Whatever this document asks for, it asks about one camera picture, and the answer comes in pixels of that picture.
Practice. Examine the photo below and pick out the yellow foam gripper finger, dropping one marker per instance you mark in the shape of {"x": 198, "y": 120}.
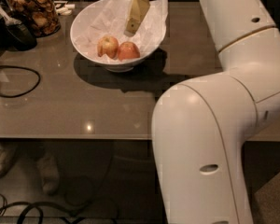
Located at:
{"x": 137, "y": 12}

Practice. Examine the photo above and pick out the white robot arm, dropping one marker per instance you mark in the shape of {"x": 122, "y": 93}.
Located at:
{"x": 199, "y": 125}

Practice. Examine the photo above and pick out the white ceramic bowl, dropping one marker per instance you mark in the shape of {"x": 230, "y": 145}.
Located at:
{"x": 84, "y": 25}

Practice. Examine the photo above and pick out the yellow red apple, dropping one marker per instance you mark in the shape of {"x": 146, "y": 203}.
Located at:
{"x": 108, "y": 45}

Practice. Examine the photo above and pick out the white paper liner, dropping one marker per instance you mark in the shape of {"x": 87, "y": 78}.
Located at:
{"x": 109, "y": 19}

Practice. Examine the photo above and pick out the small white items on table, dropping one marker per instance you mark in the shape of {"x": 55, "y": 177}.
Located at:
{"x": 64, "y": 9}

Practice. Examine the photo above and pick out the glass jar of chips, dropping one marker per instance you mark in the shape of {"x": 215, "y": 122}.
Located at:
{"x": 40, "y": 16}

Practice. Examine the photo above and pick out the right white shoe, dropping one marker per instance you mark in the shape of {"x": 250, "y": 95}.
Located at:
{"x": 49, "y": 173}

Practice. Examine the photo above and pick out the white shoe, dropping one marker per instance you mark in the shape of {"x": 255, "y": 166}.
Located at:
{"x": 49, "y": 173}
{"x": 7, "y": 155}

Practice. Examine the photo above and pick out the left white shoe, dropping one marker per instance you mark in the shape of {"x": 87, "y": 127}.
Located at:
{"x": 7, "y": 155}

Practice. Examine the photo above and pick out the black scoop with handle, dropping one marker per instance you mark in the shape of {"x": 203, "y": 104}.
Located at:
{"x": 18, "y": 35}

